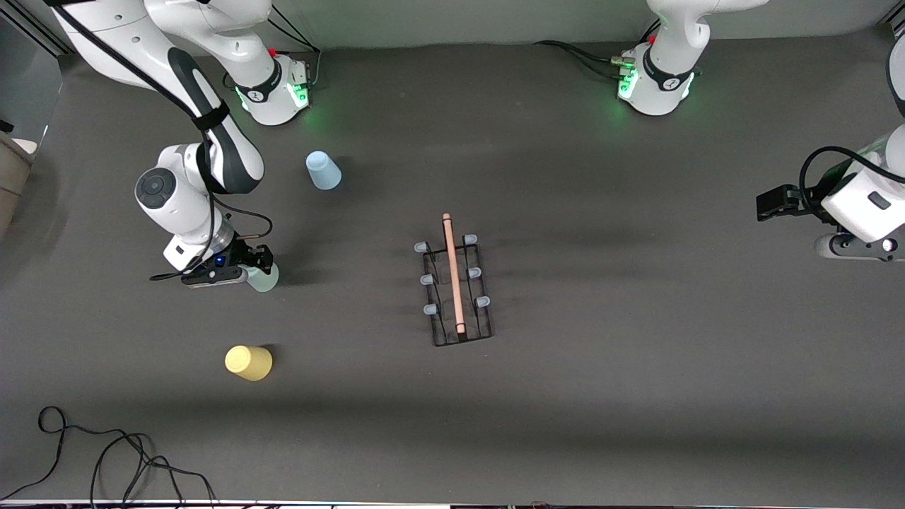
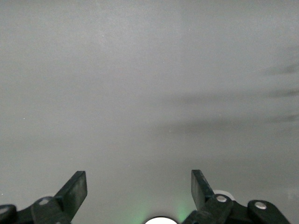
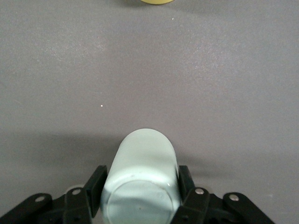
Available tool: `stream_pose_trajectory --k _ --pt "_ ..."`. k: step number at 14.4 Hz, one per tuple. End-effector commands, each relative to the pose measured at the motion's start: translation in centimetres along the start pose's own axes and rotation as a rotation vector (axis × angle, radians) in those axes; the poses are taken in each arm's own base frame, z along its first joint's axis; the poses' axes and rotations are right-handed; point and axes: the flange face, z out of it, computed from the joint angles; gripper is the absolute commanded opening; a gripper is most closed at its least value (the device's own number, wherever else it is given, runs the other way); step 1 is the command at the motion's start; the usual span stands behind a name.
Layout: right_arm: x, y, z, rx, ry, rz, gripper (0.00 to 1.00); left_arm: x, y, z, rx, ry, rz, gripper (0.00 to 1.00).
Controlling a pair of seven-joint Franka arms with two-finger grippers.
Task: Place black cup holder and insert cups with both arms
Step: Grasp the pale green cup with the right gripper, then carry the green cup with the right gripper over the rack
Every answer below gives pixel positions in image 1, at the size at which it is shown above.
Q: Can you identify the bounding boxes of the pale green plastic cup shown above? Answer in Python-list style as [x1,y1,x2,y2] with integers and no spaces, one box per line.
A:
[246,262,280,293]

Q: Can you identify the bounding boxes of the yellow plastic cup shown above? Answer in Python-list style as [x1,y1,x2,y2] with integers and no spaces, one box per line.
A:
[224,345,273,382]

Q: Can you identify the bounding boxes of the black wire cup holder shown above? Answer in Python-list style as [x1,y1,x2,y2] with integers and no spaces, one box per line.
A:
[414,212,494,348]

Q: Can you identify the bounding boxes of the light blue plastic cup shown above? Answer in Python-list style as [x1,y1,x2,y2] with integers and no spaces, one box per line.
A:
[305,151,342,191]

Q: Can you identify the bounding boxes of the beige cardboard box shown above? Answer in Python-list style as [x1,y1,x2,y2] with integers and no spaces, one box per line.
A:
[0,134,36,234]

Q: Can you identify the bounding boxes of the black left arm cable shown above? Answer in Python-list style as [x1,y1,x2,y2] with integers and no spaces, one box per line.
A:
[800,146,905,213]

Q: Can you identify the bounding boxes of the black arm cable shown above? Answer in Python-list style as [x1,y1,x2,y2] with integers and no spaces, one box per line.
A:
[800,146,905,213]
[49,0,274,281]

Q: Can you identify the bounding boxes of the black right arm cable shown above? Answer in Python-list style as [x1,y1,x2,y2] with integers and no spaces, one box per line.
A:
[49,0,274,281]

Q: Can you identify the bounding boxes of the black right arm base cables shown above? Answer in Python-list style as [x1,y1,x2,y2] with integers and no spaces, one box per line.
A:
[267,4,323,89]

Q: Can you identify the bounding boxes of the black arm base cables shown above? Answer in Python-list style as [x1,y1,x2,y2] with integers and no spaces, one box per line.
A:
[267,4,323,89]
[534,40,634,80]

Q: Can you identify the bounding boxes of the black left arm base cables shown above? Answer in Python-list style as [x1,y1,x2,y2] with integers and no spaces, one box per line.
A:
[534,40,634,80]

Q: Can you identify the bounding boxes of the loose black cable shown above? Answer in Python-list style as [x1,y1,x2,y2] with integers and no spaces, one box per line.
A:
[0,406,216,506]

